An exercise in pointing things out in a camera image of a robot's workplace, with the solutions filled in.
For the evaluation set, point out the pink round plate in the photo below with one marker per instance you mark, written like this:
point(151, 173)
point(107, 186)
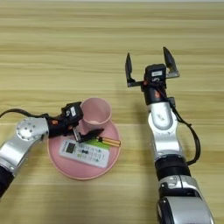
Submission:
point(78, 172)

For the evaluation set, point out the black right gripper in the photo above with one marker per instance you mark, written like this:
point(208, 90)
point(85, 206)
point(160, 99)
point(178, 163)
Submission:
point(150, 96)

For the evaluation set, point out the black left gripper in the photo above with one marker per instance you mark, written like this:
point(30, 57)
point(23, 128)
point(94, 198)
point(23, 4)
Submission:
point(58, 127)

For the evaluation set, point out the pink plastic cup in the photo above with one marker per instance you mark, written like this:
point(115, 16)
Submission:
point(96, 112)

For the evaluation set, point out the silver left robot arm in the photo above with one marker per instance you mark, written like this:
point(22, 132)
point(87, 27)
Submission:
point(17, 145)

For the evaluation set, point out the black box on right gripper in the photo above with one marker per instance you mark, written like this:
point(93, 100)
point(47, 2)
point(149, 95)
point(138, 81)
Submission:
point(156, 73)

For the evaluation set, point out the white remote control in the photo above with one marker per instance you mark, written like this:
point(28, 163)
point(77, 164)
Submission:
point(84, 153)

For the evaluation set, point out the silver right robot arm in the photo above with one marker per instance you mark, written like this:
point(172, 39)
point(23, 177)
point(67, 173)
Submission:
point(163, 128)

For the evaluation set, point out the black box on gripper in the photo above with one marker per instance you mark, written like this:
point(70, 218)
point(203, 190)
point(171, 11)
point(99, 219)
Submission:
point(156, 73)
point(72, 111)

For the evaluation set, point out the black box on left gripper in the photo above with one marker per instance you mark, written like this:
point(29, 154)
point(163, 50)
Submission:
point(72, 111)

